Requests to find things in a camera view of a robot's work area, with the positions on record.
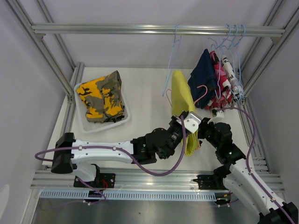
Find lime green trousers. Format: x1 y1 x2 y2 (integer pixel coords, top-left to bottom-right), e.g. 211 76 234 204
171 70 199 156

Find pink wire hanger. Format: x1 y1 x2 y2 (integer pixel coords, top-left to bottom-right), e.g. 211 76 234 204
165 84 208 150

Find dark blue denim trousers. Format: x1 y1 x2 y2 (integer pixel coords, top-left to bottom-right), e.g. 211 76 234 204
187 49 216 109

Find yellow grey camouflage trousers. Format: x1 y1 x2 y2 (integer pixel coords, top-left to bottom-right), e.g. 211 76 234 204
76 70 125 123

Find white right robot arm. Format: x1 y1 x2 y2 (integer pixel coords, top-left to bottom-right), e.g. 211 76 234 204
198 118 299 224

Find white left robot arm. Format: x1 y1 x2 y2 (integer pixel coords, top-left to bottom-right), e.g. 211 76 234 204
51 112 190 187

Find pink camouflage trousers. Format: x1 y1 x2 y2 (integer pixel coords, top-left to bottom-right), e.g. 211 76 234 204
205 51 233 110

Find white newspaper print trousers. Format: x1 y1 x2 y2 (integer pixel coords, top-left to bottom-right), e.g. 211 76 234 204
221 55 244 101

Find white plastic basket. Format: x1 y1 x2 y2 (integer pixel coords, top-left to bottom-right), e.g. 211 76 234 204
74 82 131 134

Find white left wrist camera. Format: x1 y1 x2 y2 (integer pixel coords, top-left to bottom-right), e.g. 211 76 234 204
184 112 202 133

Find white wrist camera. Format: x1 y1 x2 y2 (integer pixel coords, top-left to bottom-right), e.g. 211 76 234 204
184 112 202 133
210 109 225 123

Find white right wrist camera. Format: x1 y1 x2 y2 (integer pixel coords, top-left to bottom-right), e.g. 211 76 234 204
210 109 225 123

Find slotted cable duct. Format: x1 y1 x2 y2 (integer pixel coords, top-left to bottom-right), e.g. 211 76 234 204
40 189 216 202

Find front aluminium mounting rail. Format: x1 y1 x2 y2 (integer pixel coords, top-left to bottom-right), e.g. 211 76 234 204
30 169 286 193

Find aluminium hanging rail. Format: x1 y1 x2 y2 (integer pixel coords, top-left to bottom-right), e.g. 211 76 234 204
31 23 285 37

